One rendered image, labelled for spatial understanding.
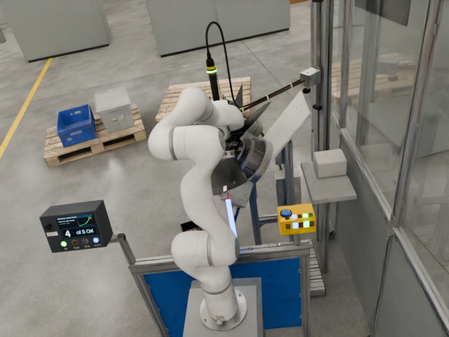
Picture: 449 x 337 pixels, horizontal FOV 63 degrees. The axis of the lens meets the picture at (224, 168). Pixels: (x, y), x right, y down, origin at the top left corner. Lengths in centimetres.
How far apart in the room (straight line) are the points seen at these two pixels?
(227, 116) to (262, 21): 618
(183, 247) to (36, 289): 227
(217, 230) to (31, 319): 225
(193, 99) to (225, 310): 79
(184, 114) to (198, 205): 28
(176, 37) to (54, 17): 279
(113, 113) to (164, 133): 354
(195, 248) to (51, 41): 805
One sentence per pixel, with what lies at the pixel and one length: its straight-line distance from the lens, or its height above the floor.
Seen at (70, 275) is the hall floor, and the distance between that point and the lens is 334.
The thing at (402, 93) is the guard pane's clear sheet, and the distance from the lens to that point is 157.
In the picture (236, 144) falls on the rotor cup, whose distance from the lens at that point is 198.
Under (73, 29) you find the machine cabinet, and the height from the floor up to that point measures 48.
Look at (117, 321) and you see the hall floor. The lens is 289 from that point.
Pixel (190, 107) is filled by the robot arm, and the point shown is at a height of 177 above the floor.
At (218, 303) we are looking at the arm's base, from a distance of 144.
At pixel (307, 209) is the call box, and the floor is 107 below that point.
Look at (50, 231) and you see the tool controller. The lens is 184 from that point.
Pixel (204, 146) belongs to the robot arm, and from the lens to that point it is 104.
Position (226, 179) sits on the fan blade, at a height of 117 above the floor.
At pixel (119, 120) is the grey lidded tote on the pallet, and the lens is 467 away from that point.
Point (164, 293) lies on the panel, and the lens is 214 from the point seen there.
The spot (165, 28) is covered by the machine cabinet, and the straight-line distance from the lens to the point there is 721.
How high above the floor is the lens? 226
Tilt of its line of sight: 36 degrees down
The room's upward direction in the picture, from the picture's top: 10 degrees counter-clockwise
